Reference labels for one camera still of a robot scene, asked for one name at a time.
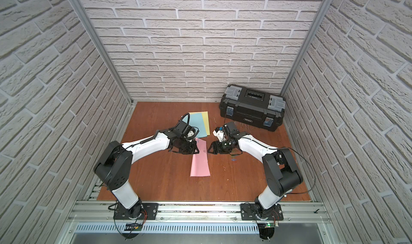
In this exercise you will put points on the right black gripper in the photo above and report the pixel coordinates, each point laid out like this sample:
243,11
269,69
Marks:
217,148

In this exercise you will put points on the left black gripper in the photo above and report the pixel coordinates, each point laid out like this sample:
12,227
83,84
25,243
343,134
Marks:
185,146

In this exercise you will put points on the pink paper sheet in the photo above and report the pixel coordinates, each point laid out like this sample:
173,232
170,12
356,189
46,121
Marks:
200,167

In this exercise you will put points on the light blue paper sheet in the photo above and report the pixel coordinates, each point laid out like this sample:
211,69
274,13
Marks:
196,120

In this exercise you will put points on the yellow paper sheet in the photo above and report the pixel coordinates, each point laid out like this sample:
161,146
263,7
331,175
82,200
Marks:
206,121

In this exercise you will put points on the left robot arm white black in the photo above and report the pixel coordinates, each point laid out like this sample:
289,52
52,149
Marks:
114,165

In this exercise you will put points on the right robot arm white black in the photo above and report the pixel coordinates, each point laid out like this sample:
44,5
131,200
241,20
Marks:
281,170

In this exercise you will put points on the black plastic toolbox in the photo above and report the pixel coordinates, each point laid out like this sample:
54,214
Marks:
255,108

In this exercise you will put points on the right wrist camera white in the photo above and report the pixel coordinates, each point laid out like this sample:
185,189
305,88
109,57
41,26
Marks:
219,133

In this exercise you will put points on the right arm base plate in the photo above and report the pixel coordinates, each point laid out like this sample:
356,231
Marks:
252,211

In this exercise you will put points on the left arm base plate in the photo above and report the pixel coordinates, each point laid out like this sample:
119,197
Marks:
139,211

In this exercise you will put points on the aluminium front rail frame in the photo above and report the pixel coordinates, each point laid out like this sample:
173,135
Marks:
287,222

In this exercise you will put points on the left corner aluminium post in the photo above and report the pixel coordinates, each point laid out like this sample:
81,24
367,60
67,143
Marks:
96,40

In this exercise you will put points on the corner aluminium post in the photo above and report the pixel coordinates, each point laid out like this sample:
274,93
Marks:
324,6
96,40

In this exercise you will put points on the right corner aluminium post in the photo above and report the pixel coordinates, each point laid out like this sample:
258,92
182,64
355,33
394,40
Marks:
324,6

